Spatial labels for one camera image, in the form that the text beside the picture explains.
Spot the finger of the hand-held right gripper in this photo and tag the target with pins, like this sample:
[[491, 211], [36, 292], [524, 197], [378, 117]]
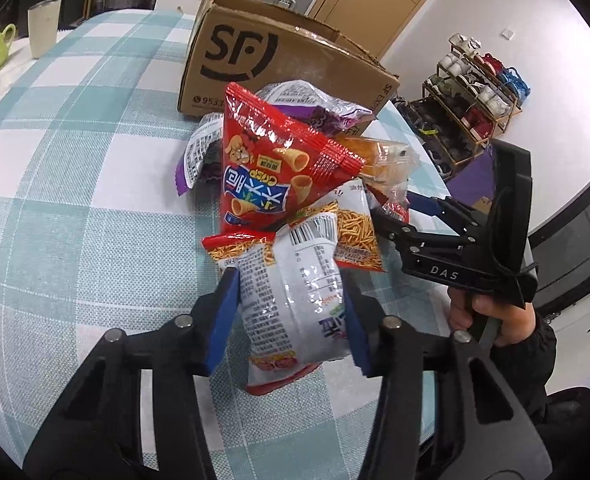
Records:
[[422, 205], [395, 232]]

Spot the white light switch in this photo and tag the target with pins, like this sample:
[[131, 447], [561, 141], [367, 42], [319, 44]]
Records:
[[508, 33]]

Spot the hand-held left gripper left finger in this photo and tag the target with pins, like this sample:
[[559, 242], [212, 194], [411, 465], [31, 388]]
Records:
[[222, 320]]

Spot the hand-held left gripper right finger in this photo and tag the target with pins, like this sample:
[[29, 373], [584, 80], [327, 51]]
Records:
[[357, 330]]

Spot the beige tumbler cup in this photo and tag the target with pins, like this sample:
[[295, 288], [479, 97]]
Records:
[[42, 30]]

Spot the person's right hand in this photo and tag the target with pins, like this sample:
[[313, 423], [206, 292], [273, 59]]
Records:
[[510, 325]]

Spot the red cone snack packet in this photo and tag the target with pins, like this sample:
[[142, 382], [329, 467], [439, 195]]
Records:
[[275, 160]]

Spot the dark glossy cabinet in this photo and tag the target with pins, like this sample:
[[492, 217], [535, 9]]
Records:
[[575, 250]]

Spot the white red noodle snack packet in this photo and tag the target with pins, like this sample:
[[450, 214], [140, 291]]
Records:
[[285, 300], [355, 230]]

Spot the clear bread packet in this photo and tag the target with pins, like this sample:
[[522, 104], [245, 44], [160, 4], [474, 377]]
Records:
[[380, 160]]

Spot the wooden door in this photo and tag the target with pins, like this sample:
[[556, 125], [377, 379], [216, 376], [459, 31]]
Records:
[[385, 0]]

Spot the person's right forearm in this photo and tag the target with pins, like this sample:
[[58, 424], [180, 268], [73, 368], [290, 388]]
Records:
[[535, 370]]

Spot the gold shoe rack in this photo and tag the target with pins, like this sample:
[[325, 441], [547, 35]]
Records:
[[505, 122]]

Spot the purple yoga mat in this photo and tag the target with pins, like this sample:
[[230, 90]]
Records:
[[475, 180]]

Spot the small open cardboard carton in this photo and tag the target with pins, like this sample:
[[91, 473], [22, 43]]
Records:
[[482, 206]]

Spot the brown cardboard box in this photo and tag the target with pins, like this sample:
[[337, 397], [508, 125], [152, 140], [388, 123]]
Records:
[[235, 50]]

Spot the scattered loose shoes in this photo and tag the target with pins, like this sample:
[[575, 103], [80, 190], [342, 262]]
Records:
[[402, 107]]

